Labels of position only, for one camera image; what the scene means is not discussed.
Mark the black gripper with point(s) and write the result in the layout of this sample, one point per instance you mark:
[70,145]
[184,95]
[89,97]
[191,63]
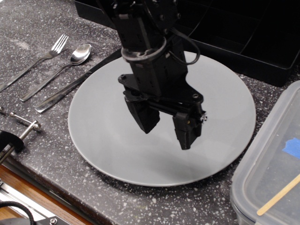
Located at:
[158,83]

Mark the silver metal spoon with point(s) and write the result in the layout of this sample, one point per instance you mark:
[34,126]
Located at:
[79,56]

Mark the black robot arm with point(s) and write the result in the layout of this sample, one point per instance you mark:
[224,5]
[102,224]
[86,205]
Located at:
[144,24]

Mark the grey round plate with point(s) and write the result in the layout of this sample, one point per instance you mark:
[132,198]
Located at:
[107,136]

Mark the silver metal fork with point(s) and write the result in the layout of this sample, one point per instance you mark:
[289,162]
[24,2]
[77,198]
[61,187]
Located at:
[55,51]

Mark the silver metal knife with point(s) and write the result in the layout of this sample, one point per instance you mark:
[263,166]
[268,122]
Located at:
[59,95]

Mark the black plastic divided tray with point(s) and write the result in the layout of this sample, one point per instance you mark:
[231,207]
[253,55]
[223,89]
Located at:
[257,38]

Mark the clear plastic container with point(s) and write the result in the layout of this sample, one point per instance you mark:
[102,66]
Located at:
[265,169]

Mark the blue tape piece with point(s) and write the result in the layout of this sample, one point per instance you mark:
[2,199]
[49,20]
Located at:
[292,147]

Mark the wooden stick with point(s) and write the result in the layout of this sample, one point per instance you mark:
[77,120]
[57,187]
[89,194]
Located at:
[278,196]

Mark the aluminium rail bracket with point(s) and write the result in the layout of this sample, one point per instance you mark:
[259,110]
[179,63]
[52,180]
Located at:
[25,211]

